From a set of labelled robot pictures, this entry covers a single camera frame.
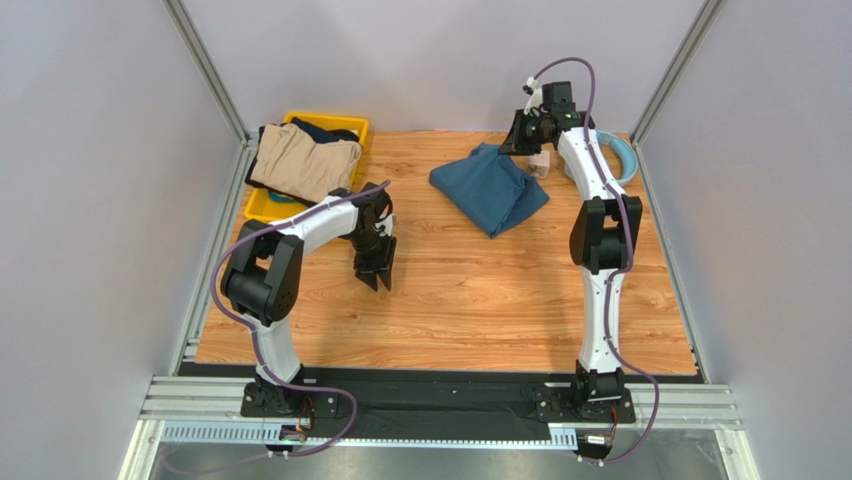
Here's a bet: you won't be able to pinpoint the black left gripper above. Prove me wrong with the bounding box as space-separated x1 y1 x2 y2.
347 227 398 291

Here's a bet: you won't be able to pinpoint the blue t-shirt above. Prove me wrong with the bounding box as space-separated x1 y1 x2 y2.
429 143 550 239

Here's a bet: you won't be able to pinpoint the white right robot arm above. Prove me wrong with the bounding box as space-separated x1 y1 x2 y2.
499 78 643 420

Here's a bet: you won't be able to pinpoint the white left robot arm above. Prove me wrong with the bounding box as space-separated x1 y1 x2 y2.
210 183 397 416

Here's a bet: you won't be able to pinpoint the pink power adapter cube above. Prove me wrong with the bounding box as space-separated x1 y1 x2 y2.
526 150 551 179

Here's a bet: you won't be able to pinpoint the light blue headphones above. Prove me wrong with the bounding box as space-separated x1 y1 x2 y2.
557 127 638 198

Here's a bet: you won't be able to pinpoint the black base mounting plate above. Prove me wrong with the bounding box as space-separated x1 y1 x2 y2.
179 363 636 441

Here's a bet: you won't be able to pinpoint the yellow plastic bin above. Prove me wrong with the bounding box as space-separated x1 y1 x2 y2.
245 111 370 222

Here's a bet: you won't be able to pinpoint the beige folded t-shirt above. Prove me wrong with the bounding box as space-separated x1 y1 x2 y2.
250 123 364 203

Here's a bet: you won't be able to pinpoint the black folded t-shirt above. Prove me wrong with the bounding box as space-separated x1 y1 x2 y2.
244 117 361 205

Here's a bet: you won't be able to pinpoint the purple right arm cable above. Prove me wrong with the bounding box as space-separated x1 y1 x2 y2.
532 57 660 466

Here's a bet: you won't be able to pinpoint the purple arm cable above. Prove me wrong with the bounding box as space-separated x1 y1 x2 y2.
209 179 393 459
532 57 660 466

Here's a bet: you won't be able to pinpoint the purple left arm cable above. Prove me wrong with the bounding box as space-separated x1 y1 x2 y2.
209 179 393 459

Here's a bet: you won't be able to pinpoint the aluminium left corner post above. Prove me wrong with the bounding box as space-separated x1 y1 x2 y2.
162 0 250 147

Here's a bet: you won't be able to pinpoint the aluminium corner post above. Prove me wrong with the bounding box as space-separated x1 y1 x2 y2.
162 0 250 147
631 0 725 146

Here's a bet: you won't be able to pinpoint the aluminium right corner post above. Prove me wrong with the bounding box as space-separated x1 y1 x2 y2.
631 0 725 146

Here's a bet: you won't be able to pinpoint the aluminium front frame rail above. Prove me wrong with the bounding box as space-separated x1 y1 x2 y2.
140 371 742 449

